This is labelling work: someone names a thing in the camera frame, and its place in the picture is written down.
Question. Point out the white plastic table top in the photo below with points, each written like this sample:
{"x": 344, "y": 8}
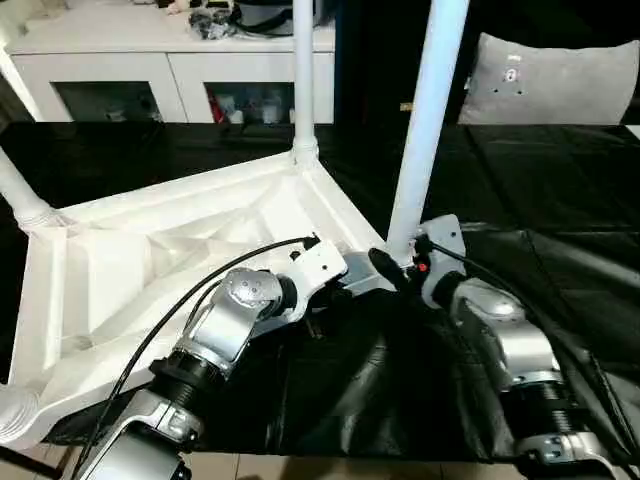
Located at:
{"x": 120, "y": 260}

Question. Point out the black work mat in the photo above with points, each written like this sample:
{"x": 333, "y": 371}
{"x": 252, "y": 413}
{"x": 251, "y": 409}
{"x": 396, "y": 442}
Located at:
{"x": 560, "y": 240}

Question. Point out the small tan label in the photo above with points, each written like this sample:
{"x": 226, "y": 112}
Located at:
{"x": 407, "y": 106}

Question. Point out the black sofa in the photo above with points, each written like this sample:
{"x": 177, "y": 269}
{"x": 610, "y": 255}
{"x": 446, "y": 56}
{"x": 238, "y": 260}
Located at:
{"x": 380, "y": 50}

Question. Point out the grey cushion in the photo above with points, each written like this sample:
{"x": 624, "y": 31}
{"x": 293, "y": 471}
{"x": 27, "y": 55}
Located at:
{"x": 550, "y": 85}

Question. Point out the white glass-door cabinet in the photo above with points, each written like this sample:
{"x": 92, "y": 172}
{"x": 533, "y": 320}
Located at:
{"x": 150, "y": 60}

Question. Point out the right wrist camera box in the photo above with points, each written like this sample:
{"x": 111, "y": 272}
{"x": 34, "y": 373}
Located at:
{"x": 440, "y": 240}

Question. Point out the black metal frame bar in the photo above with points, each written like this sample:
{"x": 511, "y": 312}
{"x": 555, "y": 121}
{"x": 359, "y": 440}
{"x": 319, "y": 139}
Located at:
{"x": 25, "y": 462}

